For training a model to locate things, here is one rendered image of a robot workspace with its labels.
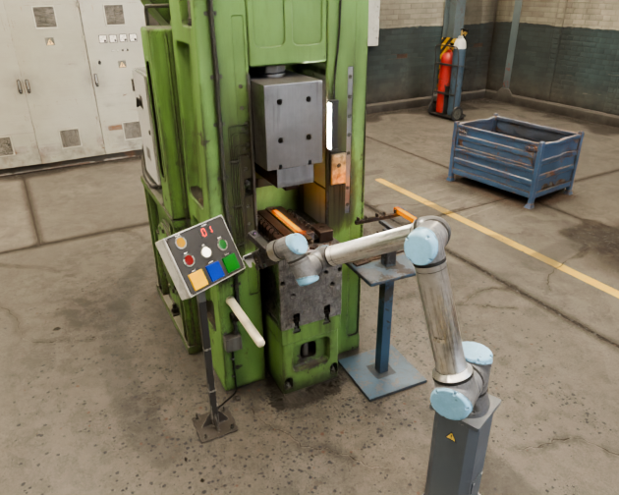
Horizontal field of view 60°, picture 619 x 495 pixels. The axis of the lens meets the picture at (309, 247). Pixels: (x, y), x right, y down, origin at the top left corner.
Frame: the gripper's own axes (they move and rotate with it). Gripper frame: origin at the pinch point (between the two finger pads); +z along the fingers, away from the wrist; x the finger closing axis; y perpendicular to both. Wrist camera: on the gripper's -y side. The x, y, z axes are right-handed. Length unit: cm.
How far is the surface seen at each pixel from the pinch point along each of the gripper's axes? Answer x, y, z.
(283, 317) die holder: 31, 42, 30
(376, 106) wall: 716, -102, 367
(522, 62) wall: 942, -71, 177
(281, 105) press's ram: 38, -56, -23
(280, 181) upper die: 36.8, -25.1, -3.8
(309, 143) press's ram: 51, -36, -18
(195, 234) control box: -11.4, -18.1, 10.9
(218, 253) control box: -4.2, -5.6, 11.0
